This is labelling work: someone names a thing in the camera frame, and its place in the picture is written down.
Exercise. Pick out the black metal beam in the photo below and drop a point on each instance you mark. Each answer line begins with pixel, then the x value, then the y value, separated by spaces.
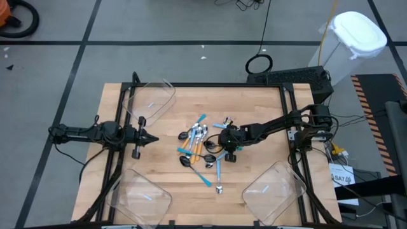
pixel 372 190

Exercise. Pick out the white paper label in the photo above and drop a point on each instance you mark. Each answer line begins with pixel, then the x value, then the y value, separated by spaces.
pixel 340 173

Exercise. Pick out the black aluminium table frame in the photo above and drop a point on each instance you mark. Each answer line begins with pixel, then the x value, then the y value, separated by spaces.
pixel 222 85

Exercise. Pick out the white aluminium bar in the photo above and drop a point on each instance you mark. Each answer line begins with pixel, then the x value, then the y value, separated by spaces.
pixel 287 227
pixel 119 227

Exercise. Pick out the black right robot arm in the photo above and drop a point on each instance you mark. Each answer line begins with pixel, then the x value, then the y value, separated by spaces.
pixel 273 125

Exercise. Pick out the black hazard-striped mat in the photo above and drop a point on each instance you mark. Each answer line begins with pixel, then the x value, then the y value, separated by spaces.
pixel 378 95

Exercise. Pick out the black computer case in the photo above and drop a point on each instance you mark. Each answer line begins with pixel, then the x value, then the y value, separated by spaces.
pixel 292 78

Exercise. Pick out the black table clamp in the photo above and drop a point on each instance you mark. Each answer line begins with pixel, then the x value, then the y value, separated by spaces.
pixel 256 224
pixel 171 224

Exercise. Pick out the dark grey cart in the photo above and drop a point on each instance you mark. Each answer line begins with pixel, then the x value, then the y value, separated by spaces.
pixel 399 133

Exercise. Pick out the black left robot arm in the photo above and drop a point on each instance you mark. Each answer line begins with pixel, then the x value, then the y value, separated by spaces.
pixel 79 131

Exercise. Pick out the clear plastic tray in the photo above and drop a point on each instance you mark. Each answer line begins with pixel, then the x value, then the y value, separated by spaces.
pixel 159 95
pixel 140 197
pixel 273 197

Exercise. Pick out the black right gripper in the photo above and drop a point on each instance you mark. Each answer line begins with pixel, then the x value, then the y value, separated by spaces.
pixel 230 138

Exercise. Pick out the orange vacuum cleaner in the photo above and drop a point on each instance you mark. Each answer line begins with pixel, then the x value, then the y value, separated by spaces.
pixel 3 14

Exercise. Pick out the clear bin with white lid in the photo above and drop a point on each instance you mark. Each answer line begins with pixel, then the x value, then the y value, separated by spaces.
pixel 359 31

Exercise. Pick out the black floor scrap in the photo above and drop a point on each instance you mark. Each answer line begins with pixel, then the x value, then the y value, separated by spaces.
pixel 10 67

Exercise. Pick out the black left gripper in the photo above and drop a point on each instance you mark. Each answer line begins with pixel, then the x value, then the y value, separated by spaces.
pixel 136 136

